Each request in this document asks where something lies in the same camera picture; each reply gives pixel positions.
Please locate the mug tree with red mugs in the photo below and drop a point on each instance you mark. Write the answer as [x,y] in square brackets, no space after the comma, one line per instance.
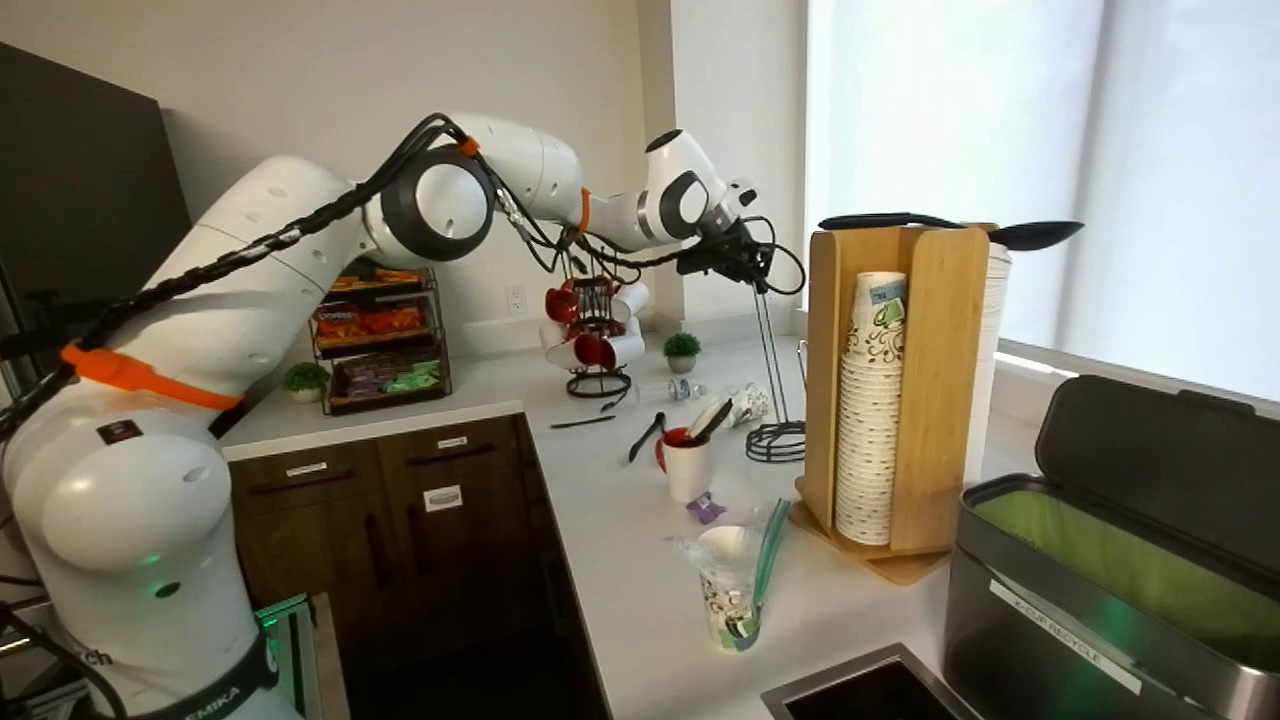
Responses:
[594,333]

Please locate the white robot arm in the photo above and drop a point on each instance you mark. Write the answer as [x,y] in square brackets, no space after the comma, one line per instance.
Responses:
[112,460]

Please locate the clear zip plastic bag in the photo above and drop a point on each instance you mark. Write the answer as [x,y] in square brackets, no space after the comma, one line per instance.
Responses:
[769,528]

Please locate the black wire holder stand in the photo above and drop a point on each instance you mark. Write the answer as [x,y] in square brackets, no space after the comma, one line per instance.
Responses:
[776,439]

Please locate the small green potted plant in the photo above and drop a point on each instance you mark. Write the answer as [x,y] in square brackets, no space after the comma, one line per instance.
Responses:
[680,350]

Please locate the wooden cabinet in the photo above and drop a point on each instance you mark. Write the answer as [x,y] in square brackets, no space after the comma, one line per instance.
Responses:
[441,565]

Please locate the stack of paper cups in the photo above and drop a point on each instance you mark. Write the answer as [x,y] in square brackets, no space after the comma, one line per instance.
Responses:
[869,405]

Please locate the snack basket rack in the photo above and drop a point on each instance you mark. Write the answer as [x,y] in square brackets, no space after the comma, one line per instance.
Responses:
[380,337]

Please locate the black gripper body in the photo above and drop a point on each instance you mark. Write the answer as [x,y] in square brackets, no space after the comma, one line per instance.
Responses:
[729,253]

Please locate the black tongs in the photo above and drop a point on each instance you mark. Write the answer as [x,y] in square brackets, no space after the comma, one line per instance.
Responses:
[597,416]

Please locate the black spoon on dispenser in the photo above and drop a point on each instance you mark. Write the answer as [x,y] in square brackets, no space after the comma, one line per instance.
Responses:
[1013,236]

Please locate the purple snack packet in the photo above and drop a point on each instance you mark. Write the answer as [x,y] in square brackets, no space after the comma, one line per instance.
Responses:
[706,511]

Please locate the wooden cup dispenser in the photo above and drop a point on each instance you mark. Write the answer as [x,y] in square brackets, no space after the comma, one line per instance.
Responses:
[941,341]

